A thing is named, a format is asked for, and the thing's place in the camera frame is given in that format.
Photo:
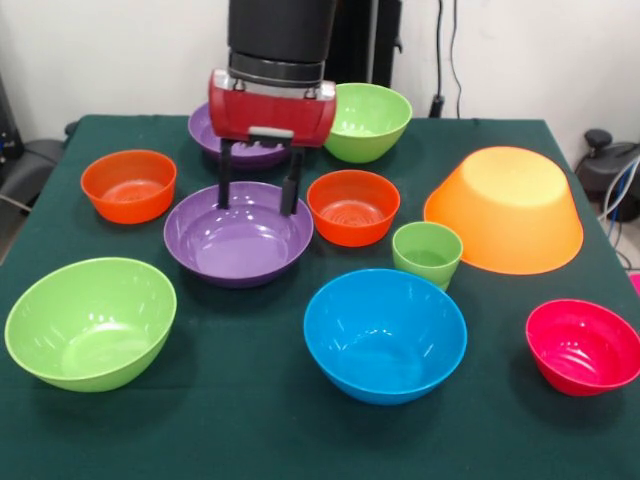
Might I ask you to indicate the green plastic cup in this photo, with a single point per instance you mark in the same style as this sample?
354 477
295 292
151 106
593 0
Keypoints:
425 260
446 284

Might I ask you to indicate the blue plastic bowl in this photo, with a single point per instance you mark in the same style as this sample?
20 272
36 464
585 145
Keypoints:
385 350

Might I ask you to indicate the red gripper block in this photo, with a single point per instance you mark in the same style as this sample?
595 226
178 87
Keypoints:
270 112

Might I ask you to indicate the green plastic bowl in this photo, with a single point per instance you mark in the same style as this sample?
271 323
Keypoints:
370 142
90 330

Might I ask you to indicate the dark green tablecloth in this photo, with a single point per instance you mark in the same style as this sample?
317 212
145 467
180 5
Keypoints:
320 440

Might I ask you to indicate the pink plastic bowl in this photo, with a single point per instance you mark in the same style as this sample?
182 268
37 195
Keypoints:
580 355

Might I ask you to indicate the purple plastic bowl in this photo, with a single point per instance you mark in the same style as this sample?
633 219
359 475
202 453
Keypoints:
200 132
240 250

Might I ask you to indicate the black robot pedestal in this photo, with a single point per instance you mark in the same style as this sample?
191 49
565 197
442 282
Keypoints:
365 40

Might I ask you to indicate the black pedestal foot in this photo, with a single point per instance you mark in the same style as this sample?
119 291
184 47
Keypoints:
35 165
600 170

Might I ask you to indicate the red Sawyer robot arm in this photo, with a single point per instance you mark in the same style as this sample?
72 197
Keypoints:
280 35

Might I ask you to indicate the orange-red plastic bowl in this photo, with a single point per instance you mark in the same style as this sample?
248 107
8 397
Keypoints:
130 205
352 225

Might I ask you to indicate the large orange plastic bowl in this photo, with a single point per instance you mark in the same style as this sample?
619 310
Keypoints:
505 225

